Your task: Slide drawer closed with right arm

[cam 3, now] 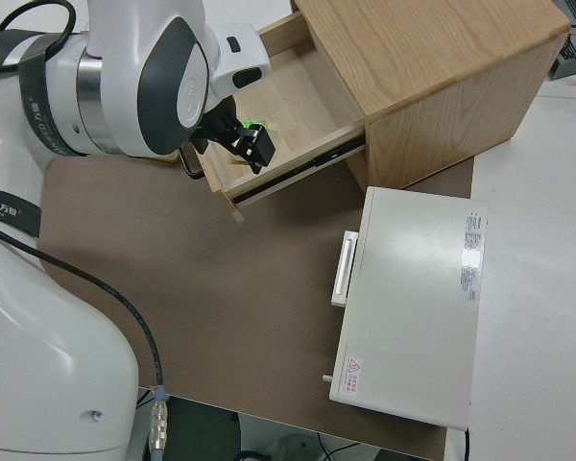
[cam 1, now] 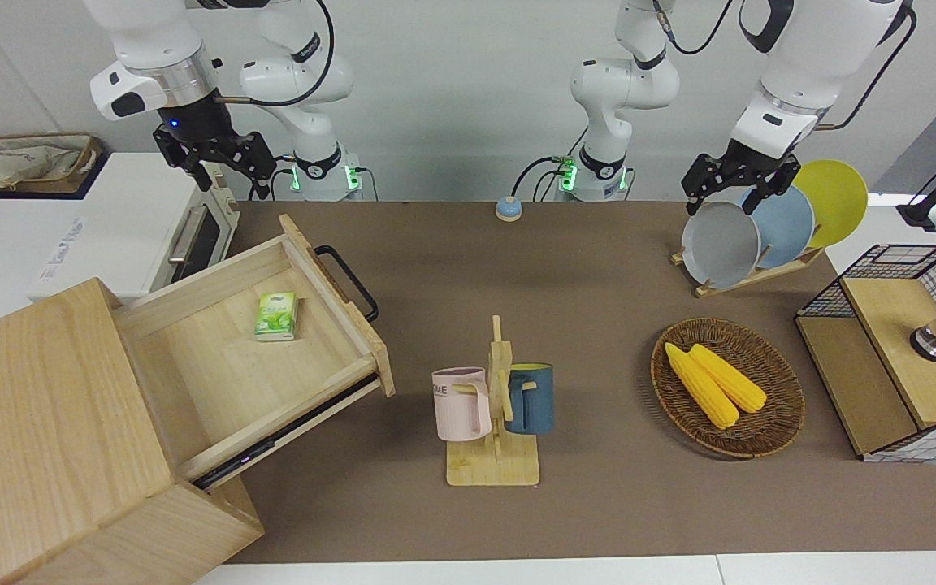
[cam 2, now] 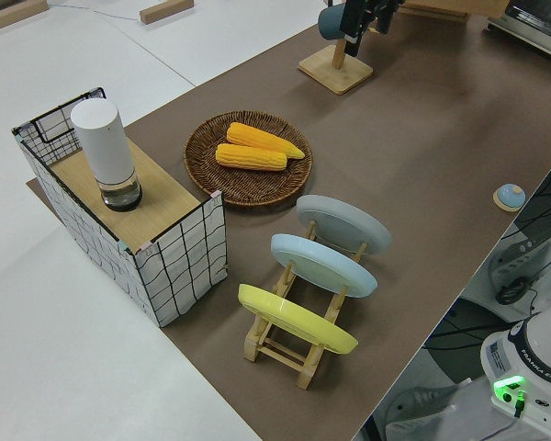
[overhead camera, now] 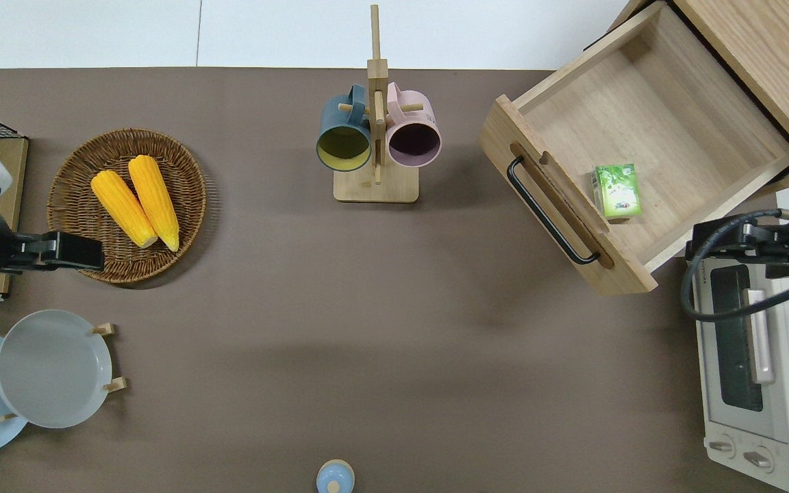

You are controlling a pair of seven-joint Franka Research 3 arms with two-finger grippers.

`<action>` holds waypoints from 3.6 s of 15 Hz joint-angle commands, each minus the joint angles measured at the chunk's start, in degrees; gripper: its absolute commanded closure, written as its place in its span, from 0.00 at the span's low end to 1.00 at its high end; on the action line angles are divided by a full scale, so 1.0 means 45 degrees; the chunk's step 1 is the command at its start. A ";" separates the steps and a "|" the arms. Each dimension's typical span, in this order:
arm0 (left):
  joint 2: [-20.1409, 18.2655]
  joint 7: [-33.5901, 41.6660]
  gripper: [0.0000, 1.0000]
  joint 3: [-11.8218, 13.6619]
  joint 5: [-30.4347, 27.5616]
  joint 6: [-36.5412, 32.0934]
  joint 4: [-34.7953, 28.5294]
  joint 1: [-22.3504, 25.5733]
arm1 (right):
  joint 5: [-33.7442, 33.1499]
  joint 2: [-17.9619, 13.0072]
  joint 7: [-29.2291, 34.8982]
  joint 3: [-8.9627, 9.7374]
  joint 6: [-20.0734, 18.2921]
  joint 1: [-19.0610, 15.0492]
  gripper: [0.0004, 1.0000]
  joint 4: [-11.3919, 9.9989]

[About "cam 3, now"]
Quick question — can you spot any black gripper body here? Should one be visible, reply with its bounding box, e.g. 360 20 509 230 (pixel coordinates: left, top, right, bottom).
202 94 245 146

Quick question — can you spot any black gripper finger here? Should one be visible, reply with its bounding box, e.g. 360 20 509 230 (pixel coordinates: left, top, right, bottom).
242 123 277 177
227 127 250 156

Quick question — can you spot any light wooden drawer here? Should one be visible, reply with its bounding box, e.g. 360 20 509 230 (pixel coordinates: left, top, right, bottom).
175 12 369 226

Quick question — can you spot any black metal drawer slide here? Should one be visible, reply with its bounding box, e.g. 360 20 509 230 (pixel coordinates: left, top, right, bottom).
233 135 367 204

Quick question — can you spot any small green carton box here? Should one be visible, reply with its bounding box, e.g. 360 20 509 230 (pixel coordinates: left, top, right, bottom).
238 118 271 158

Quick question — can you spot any brown table mat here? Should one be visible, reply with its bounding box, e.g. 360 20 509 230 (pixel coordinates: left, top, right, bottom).
36 152 476 461

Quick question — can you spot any oak wooden cabinet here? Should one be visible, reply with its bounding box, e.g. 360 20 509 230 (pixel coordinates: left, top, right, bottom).
290 0 572 192

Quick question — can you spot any white box-shaped appliance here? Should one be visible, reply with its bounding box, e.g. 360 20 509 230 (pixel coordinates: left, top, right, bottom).
321 185 490 431

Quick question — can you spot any dark grey background equipment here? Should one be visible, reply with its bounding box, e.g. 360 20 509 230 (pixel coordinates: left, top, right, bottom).
548 0 576 82

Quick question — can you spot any black metal drawer handle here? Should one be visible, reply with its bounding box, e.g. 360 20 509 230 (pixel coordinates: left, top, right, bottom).
179 143 208 182

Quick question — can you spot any white appliance door handle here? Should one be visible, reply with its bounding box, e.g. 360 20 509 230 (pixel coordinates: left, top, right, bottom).
329 230 361 309

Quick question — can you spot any black printed velcro strap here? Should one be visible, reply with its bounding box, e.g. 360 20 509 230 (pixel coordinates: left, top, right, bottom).
17 32 71 156
0 189 44 237

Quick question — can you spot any black robot cable with connector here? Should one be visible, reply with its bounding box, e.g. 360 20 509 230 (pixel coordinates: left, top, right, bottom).
0 0 170 461

